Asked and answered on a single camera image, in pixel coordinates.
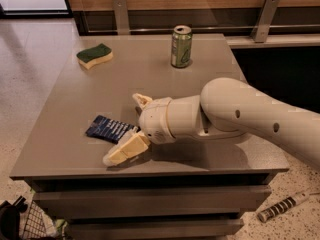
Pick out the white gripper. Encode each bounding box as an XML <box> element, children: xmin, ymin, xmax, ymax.
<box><xmin>103</xmin><ymin>93</ymin><xmax>175</xmax><ymax>167</ymax></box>

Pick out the blue rxbar blueberry wrapper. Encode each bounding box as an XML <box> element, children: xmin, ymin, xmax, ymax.
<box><xmin>85</xmin><ymin>115</ymin><xmax>136</xmax><ymax>144</ymax></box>

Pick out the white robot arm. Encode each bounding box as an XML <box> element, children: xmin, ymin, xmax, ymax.
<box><xmin>103</xmin><ymin>78</ymin><xmax>320</xmax><ymax>168</ymax></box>

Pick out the green and yellow sponge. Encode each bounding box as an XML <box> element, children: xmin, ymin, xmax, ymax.
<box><xmin>76</xmin><ymin>43</ymin><xmax>113</xmax><ymax>70</ymax></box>

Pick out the grey drawer cabinet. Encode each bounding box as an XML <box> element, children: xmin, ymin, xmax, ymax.
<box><xmin>11</xmin><ymin>34</ymin><xmax>288</xmax><ymax>240</ymax></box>

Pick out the green soda can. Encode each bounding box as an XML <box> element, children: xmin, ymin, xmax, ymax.
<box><xmin>171</xmin><ymin>25</ymin><xmax>192</xmax><ymax>68</ymax></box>

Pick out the lower grey drawer front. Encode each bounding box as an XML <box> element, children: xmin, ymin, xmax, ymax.
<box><xmin>66</xmin><ymin>219</ymin><xmax>244</xmax><ymax>240</ymax></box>

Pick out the black white striped tool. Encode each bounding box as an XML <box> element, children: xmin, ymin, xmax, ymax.
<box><xmin>257</xmin><ymin>192</ymin><xmax>310</xmax><ymax>223</ymax></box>

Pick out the left metal wall bracket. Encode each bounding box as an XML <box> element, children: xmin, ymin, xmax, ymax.
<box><xmin>112</xmin><ymin>0</ymin><xmax>130</xmax><ymax>35</ymax></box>

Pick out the metal wall bracket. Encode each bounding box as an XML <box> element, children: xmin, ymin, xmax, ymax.
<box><xmin>112</xmin><ymin>0</ymin><xmax>130</xmax><ymax>35</ymax></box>
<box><xmin>251</xmin><ymin>0</ymin><xmax>280</xmax><ymax>43</ymax></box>

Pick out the black wire basket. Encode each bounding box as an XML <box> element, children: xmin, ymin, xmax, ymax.
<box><xmin>0</xmin><ymin>195</ymin><xmax>68</xmax><ymax>240</ymax></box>

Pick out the right metal wall bracket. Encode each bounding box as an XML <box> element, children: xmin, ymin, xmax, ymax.
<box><xmin>251</xmin><ymin>0</ymin><xmax>280</xmax><ymax>43</ymax></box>

